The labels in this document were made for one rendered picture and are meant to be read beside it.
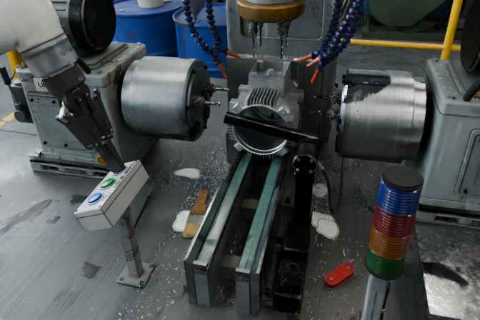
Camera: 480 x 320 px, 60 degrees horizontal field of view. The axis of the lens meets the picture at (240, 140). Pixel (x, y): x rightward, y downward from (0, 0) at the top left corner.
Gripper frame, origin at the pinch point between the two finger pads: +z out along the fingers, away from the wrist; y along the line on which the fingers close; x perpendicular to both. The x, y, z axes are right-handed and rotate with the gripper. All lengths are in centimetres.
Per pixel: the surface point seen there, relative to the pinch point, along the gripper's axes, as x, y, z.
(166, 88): -0.6, 32.2, -1.6
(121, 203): -3.6, -8.2, 7.1
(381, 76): -55, 40, 14
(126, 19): 102, 194, -11
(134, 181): -3.6, -1.7, 6.4
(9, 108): 254, 202, 21
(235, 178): -13.6, 21.5, 24.9
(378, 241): -51, -14, 19
